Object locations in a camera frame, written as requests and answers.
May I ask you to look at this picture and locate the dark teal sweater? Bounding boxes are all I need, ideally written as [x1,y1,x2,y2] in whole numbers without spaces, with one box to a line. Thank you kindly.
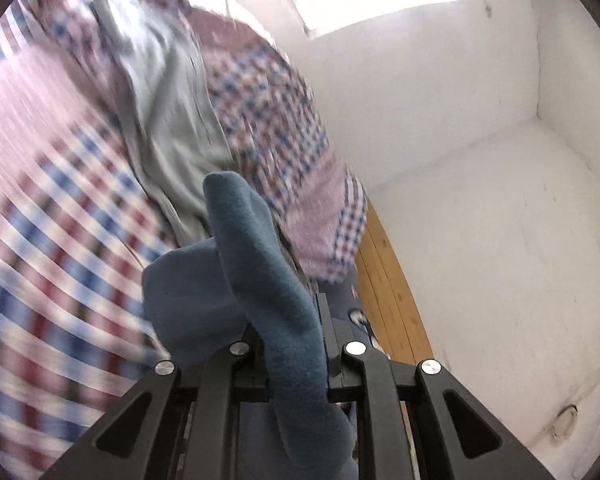
[142,171,358,479]

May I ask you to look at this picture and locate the wooden headboard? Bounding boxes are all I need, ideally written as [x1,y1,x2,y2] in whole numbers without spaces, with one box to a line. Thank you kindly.
[356,203,434,364]

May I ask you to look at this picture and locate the plaid bed sheet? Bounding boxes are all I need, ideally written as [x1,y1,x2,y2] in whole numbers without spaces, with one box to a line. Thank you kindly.
[0,0,172,479]

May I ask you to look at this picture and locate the dark blue plush pillow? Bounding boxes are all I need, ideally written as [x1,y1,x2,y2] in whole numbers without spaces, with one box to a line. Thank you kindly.
[317,270,386,354]

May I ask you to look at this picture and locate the grey trousers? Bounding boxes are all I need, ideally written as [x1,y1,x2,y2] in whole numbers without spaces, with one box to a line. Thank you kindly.
[93,0,234,246]

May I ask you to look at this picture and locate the plaid folded quilt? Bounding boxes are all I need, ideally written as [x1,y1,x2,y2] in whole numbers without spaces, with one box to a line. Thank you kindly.
[38,0,367,282]

